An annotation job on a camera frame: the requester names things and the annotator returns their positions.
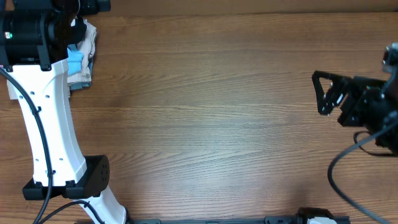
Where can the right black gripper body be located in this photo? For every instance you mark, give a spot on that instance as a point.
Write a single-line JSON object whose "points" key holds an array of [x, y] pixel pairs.
{"points": [[365, 106]]}

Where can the black polo shirt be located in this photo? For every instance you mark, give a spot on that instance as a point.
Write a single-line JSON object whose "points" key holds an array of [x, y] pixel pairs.
{"points": [[69, 27]]}

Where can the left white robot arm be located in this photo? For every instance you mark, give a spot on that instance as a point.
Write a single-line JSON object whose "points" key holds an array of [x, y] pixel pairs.
{"points": [[34, 40]]}

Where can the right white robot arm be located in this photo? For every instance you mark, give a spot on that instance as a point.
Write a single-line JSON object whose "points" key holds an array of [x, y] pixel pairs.
{"points": [[364, 102]]}

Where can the beige folded garment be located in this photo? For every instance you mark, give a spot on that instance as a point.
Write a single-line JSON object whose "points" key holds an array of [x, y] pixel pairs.
{"points": [[87, 47]]}

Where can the light blue printed t-shirt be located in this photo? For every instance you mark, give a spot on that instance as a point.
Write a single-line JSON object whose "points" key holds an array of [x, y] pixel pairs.
{"points": [[74, 60]]}

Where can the grey folded garment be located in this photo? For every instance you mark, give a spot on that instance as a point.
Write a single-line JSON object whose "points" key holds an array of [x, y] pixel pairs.
{"points": [[81, 79]]}

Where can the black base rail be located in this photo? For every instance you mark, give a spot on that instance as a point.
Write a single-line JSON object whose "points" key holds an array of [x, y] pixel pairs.
{"points": [[303, 216]]}

